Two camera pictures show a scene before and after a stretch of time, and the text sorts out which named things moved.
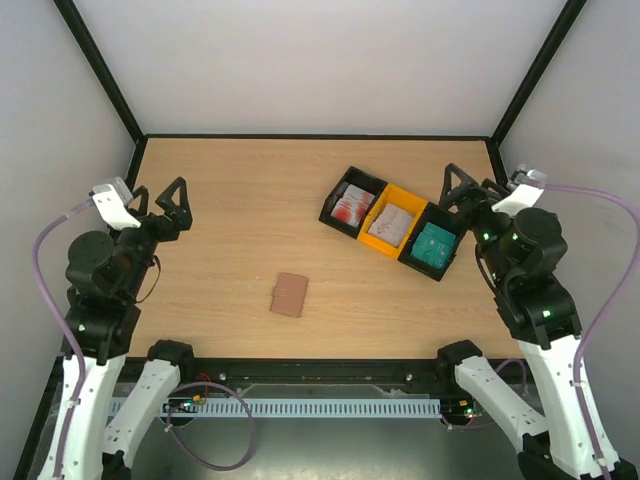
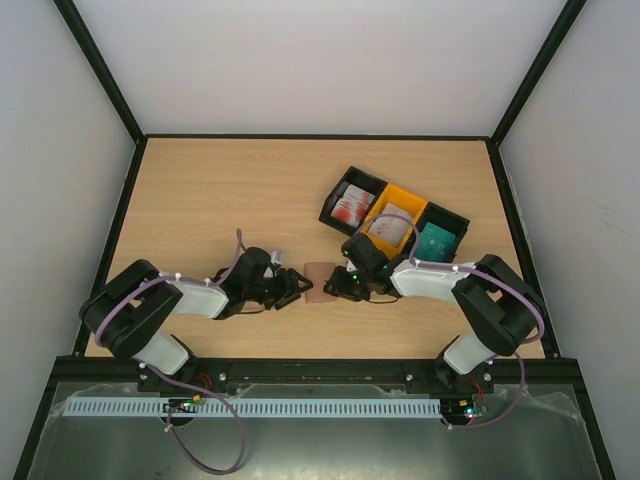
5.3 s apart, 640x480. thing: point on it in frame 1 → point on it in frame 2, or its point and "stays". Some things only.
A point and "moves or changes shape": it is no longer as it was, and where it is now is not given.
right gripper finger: [466, 184] → [330, 287]
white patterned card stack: [391, 224] stays
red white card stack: [353, 205] stays
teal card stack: [434, 245] stays
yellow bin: [391, 220] stays
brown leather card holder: [289, 295] moves or changes shape
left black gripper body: [166, 231] → [273, 294]
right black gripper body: [467, 198] → [344, 284]
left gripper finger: [143, 207] → [296, 283]
